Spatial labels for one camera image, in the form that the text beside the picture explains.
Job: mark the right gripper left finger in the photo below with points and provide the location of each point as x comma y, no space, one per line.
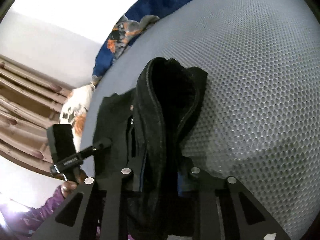
96,203

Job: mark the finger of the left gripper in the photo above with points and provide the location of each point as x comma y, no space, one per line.
96,147

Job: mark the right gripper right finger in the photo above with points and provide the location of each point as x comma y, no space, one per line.
213,208

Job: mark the black pants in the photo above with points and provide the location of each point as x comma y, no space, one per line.
146,126

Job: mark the white floral pillow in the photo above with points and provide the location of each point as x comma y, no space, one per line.
75,108

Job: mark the beige striped curtain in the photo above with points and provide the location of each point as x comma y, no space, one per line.
29,105

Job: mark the purple patterned sleeve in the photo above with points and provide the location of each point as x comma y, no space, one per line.
24,224

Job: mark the grey mesh mattress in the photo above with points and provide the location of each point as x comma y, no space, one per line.
260,116

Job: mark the navy floral blanket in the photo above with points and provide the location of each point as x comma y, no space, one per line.
138,19

